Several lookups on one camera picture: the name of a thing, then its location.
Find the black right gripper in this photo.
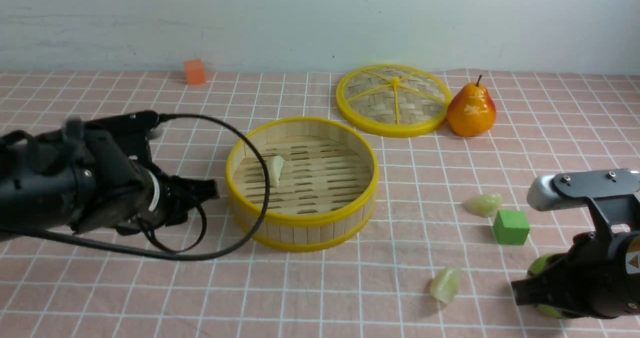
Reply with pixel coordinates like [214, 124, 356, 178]
[510, 258, 601, 320]

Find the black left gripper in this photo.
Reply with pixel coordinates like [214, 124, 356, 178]
[150, 175, 220, 229]

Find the pale green dumpling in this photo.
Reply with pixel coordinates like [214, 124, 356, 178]
[429, 266, 462, 305]
[462, 193, 503, 218]

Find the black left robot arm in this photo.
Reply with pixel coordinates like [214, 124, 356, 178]
[0, 110, 220, 236]

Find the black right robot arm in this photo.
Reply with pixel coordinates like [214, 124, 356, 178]
[510, 232, 639, 320]

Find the bamboo steamer tray yellow rim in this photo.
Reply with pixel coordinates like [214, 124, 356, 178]
[246, 116, 380, 252]

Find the yellow woven steamer lid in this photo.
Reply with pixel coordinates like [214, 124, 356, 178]
[334, 64, 453, 138]

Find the green toy watermelon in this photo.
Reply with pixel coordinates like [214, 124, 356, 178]
[526, 253, 566, 320]

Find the green foam cube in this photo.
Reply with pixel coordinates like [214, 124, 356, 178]
[493, 209, 530, 246]

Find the orange foam cube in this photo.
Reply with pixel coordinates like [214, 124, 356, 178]
[183, 58, 207, 86]

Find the pink checkered tablecloth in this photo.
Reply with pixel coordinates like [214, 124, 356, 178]
[1, 69, 639, 338]

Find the orange yellow toy pear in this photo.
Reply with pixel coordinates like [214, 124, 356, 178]
[446, 74, 497, 137]

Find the black cable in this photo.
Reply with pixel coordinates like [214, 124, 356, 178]
[0, 113, 271, 262]

